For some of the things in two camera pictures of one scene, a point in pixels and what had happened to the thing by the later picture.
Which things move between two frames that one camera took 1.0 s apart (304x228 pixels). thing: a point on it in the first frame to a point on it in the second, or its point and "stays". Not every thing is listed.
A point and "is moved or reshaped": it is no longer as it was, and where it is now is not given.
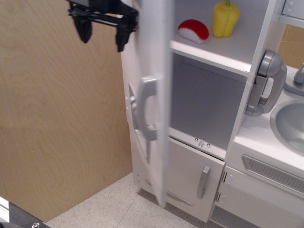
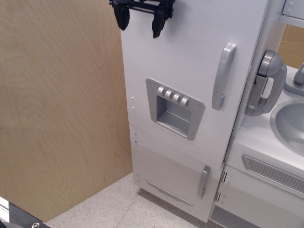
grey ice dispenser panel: [134, 109] to [173, 110]
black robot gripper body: [116, 12] to [164, 7]
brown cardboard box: [291, 47] stays
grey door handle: [147, 130] to [220, 85]
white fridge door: [148, 67] is moved or reshaped
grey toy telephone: [269, 84] stays
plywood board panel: [64, 132] stays
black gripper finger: [122, 35] to [159, 18]
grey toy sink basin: [287, 121] stays
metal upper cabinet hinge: [224, 176] stays
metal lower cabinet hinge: [218, 196] stays
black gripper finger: [85, 28] to [122, 14]
